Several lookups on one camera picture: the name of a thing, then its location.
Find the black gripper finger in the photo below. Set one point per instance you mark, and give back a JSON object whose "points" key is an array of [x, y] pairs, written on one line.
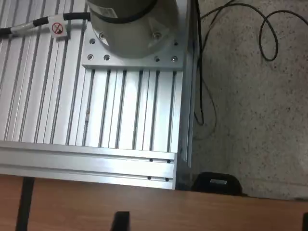
{"points": [[121, 221], [305, 222]]}

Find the silver blue UR5e robot arm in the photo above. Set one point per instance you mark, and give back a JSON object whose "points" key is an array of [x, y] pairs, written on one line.
{"points": [[130, 31]]}

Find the black power adapter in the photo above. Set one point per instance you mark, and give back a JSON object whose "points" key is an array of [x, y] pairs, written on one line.
{"points": [[216, 185]]}

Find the dark flat metal strip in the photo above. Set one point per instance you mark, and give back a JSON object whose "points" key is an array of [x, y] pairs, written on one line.
{"points": [[24, 204]]}

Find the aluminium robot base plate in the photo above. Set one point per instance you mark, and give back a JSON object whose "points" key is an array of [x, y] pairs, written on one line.
{"points": [[134, 63]]}

